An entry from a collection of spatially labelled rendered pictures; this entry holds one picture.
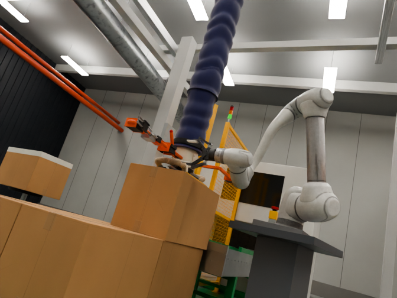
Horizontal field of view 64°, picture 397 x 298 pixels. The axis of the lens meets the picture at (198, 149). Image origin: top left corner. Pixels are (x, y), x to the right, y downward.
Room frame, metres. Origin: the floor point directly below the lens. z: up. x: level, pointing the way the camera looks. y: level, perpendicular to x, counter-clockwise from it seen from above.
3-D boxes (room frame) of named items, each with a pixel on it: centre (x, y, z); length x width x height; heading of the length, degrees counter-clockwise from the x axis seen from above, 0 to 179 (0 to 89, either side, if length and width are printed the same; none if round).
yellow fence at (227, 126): (4.24, -0.52, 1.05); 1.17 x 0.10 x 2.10; 153
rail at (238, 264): (3.36, -0.90, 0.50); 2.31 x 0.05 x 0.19; 153
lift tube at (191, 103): (2.15, 0.08, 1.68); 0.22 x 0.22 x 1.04
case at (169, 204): (2.16, 0.08, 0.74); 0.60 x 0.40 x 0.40; 151
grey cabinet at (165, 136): (3.55, 0.39, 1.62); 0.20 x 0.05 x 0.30; 153
